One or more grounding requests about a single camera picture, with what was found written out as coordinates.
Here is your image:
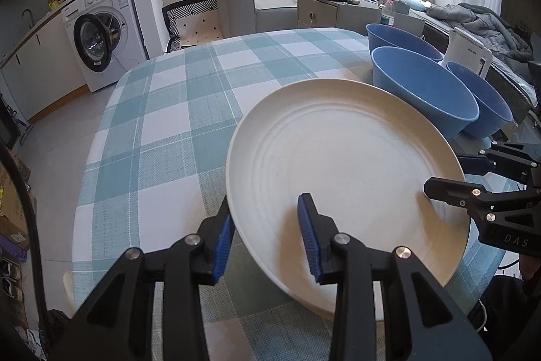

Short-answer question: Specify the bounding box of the teal checked tablecloth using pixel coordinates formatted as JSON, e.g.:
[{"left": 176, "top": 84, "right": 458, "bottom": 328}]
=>
[{"left": 71, "top": 26, "right": 521, "bottom": 361}]

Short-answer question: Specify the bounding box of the beige side cabinet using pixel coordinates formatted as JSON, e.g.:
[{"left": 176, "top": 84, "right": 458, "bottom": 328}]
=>
[{"left": 297, "top": 0, "right": 381, "bottom": 36}]

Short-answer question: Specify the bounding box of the cardboard box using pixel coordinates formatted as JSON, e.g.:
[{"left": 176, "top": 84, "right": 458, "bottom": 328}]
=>
[{"left": 0, "top": 168, "right": 30, "bottom": 249}]

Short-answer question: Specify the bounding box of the person's right hand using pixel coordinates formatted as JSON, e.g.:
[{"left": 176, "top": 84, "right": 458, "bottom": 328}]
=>
[{"left": 519, "top": 256, "right": 540, "bottom": 279}]

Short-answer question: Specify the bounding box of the white kitchen counter cabinet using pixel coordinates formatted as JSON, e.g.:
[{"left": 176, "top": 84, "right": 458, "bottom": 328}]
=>
[{"left": 1, "top": 11, "right": 89, "bottom": 123}]

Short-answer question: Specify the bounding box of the patterned folding chair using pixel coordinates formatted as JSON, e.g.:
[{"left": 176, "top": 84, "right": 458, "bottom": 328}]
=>
[{"left": 162, "top": 0, "right": 223, "bottom": 53}]

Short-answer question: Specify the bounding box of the clear water bottle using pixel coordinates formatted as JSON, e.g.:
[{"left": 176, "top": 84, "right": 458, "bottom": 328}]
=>
[{"left": 380, "top": 0, "right": 395, "bottom": 26}]

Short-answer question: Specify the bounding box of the far blue bowl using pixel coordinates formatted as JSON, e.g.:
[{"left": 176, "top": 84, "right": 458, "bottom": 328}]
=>
[{"left": 366, "top": 23, "right": 444, "bottom": 63}]

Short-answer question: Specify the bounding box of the right blue bowl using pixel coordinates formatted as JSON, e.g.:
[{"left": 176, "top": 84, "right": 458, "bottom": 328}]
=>
[{"left": 446, "top": 61, "right": 514, "bottom": 138}]

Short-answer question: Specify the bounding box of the grey jacket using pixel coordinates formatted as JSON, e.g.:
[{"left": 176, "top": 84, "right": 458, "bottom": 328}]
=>
[{"left": 425, "top": 3, "right": 534, "bottom": 69}]

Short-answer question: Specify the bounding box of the white washing machine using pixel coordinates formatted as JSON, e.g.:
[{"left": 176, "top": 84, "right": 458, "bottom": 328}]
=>
[{"left": 61, "top": 0, "right": 148, "bottom": 92}]

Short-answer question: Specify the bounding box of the large blue bowl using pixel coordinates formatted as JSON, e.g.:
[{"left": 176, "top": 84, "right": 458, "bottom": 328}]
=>
[{"left": 371, "top": 47, "right": 479, "bottom": 140}]

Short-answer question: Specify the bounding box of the large cream plate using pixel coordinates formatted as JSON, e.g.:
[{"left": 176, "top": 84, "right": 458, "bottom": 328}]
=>
[{"left": 226, "top": 79, "right": 469, "bottom": 318}]

